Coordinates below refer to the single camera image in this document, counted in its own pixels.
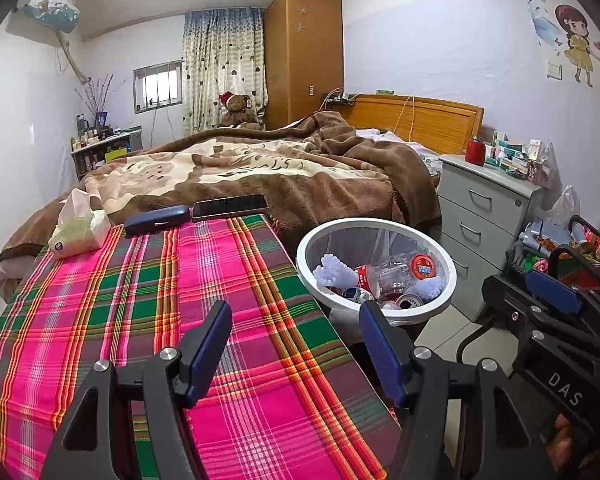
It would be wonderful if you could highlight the wooden wardrobe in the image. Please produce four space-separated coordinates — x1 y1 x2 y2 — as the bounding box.
263 0 345 131

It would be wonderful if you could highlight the small barred window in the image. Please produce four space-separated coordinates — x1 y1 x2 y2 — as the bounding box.
132 61 183 113

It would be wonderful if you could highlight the soft tissue pack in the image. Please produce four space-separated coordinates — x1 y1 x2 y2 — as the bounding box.
47 189 111 260

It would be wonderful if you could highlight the red jar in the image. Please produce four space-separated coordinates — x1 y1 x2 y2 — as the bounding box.
466 136 486 165

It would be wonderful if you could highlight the cartoon girl wall sticker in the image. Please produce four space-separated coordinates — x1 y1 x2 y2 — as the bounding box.
527 0 600 88

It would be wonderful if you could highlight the dark blue glasses case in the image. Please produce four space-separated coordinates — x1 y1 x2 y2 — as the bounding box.
125 204 191 236

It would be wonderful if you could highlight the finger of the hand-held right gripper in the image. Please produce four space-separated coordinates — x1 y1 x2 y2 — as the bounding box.
482 275 546 341
524 269 588 316

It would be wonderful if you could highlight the person's right hand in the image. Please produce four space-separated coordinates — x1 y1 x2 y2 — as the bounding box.
550 410 593 476

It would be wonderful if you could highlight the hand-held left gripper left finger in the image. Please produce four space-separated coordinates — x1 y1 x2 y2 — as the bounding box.
40 301 232 480

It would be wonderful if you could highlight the lavender foam piece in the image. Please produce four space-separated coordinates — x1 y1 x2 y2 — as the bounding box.
415 277 443 303

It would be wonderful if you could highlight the air conditioner with printed cover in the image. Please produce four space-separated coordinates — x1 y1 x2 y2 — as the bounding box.
17 0 80 34

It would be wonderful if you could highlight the pale pink bed sheet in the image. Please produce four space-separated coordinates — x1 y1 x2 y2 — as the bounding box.
355 129 441 176

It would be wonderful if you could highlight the pink green plaid cloth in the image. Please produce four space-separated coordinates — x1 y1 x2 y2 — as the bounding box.
0 214 403 480

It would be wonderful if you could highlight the vase with dried branches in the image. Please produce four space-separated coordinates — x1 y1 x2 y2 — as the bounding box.
75 72 127 128

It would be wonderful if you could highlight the white plastic bag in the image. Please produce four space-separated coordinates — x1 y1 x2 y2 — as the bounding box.
547 185 581 231

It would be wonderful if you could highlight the heart print curtain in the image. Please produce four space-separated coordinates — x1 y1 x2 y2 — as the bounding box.
181 7 270 136

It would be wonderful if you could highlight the orange cable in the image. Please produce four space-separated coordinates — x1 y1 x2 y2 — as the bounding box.
397 95 417 142

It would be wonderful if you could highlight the white shelf with bottles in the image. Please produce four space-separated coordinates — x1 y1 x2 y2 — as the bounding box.
70 127 145 181

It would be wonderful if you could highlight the black smartphone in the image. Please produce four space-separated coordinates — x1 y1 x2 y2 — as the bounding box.
191 193 270 222

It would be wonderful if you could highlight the pile of medicine boxes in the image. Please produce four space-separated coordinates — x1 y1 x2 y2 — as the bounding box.
485 131 553 186

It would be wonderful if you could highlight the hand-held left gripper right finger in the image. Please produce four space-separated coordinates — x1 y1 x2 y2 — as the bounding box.
358 301 546 480

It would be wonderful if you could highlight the wooden bed headboard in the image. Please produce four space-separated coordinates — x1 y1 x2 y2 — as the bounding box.
340 93 485 156

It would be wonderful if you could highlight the brown patterned blanket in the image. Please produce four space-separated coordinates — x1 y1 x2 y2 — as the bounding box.
0 110 443 306

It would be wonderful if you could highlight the grey drawer cabinet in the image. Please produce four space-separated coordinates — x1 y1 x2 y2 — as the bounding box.
437 154 543 323

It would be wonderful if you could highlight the white round trash bin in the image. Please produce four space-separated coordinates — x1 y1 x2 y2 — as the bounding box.
296 217 458 328

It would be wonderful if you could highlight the clear plastic bottle red label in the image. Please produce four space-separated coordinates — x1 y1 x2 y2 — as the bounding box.
355 252 416 300

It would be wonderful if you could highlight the brown teddy bear red hat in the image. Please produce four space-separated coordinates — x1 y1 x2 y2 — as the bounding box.
216 91 262 130

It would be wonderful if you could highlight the round red lid cup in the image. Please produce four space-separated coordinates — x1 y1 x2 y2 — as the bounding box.
409 253 439 282

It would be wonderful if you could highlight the wrapped air conditioner pipe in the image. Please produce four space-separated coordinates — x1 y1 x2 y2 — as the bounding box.
55 30 92 84

